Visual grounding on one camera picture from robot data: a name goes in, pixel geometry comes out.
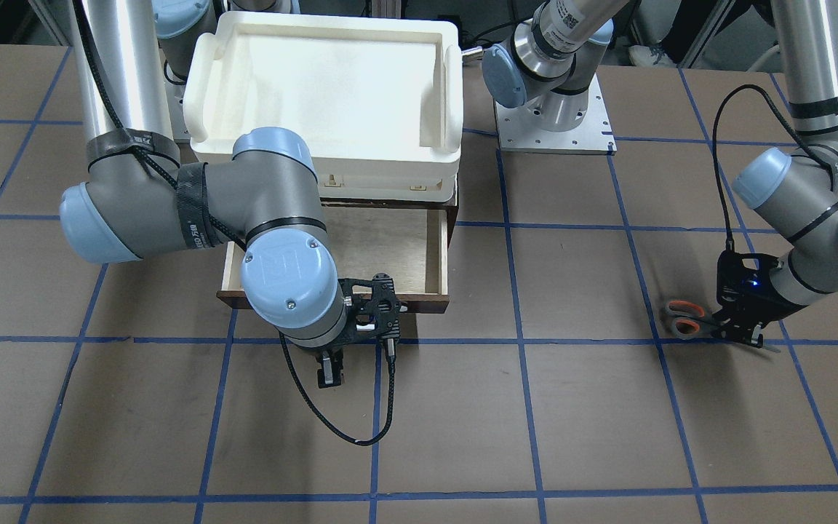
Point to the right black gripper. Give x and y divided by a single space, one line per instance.
329 367

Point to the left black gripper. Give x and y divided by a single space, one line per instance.
762 306

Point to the grey orange handled scissors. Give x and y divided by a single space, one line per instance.
687 320

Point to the dark wooden drawer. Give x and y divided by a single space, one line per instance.
406 240

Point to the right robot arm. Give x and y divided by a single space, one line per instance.
141 200

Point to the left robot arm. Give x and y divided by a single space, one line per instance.
795 192

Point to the cream plastic storage box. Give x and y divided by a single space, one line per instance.
379 102

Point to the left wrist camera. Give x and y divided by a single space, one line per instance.
733 266

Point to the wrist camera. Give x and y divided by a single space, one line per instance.
733 266
372 312

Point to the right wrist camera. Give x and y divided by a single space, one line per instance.
372 312

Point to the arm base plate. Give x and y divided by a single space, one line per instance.
558 124

